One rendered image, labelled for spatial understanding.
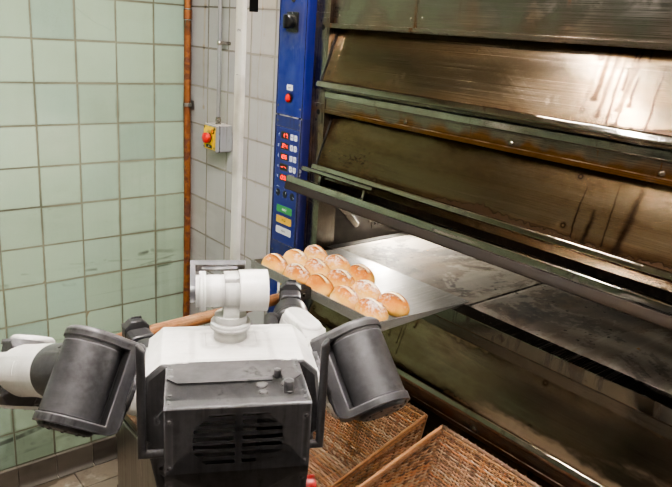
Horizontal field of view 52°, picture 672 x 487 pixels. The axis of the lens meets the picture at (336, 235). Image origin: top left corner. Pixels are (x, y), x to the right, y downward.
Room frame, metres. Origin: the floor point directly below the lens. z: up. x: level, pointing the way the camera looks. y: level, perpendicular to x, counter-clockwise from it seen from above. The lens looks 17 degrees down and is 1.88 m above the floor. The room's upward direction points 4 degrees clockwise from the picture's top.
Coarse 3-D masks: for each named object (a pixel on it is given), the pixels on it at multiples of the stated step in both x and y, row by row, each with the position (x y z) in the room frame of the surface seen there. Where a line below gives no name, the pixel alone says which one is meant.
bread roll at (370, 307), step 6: (360, 300) 1.65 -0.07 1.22; (366, 300) 1.63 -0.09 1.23; (372, 300) 1.63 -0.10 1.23; (360, 306) 1.63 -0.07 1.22; (366, 306) 1.62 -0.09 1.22; (372, 306) 1.61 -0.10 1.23; (378, 306) 1.61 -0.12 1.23; (384, 306) 1.62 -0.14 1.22; (360, 312) 1.62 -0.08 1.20; (366, 312) 1.61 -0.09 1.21; (372, 312) 1.60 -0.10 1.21; (378, 312) 1.60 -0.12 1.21; (384, 312) 1.61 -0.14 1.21; (378, 318) 1.60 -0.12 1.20; (384, 318) 1.60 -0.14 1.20
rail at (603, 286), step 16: (288, 176) 2.10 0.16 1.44; (320, 192) 1.98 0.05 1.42; (336, 192) 1.92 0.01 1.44; (368, 208) 1.81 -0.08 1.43; (384, 208) 1.77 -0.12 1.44; (416, 224) 1.67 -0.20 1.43; (432, 224) 1.64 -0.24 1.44; (464, 240) 1.56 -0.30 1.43; (480, 240) 1.52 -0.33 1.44; (512, 256) 1.45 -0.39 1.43; (528, 256) 1.43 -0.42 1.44; (560, 272) 1.36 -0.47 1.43; (576, 272) 1.34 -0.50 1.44; (608, 288) 1.28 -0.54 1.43; (624, 288) 1.26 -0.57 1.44; (640, 304) 1.22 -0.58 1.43; (656, 304) 1.20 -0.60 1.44
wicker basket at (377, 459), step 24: (408, 408) 1.79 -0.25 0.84; (336, 432) 1.94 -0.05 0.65; (360, 432) 1.88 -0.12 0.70; (384, 432) 1.82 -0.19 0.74; (408, 432) 1.69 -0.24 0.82; (312, 456) 1.89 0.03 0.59; (336, 456) 1.90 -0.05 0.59; (360, 456) 1.84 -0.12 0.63; (384, 456) 1.63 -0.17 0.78; (336, 480) 1.53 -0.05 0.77; (360, 480) 1.58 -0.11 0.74
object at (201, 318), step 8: (272, 296) 1.68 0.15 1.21; (272, 304) 1.67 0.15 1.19; (200, 312) 1.55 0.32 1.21; (208, 312) 1.55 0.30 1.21; (248, 312) 1.62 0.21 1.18; (176, 320) 1.49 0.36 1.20; (184, 320) 1.50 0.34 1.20; (192, 320) 1.51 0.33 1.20; (200, 320) 1.52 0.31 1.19; (208, 320) 1.54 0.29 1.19; (152, 328) 1.44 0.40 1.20; (160, 328) 1.45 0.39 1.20
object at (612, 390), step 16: (448, 320) 1.75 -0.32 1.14; (464, 320) 1.71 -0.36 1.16; (480, 320) 1.68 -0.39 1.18; (496, 320) 1.69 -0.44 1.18; (496, 336) 1.63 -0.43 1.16; (512, 336) 1.59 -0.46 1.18; (528, 336) 1.60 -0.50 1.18; (528, 352) 1.55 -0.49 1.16; (544, 352) 1.52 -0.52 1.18; (560, 352) 1.52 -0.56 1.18; (560, 368) 1.48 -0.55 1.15; (576, 368) 1.45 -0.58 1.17; (592, 368) 1.44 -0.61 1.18; (608, 368) 1.45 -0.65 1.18; (592, 384) 1.42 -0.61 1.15; (608, 384) 1.39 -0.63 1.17; (624, 384) 1.37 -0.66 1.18; (640, 384) 1.38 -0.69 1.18; (624, 400) 1.36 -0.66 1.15; (640, 400) 1.33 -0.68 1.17; (656, 400) 1.31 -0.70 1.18; (656, 416) 1.30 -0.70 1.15
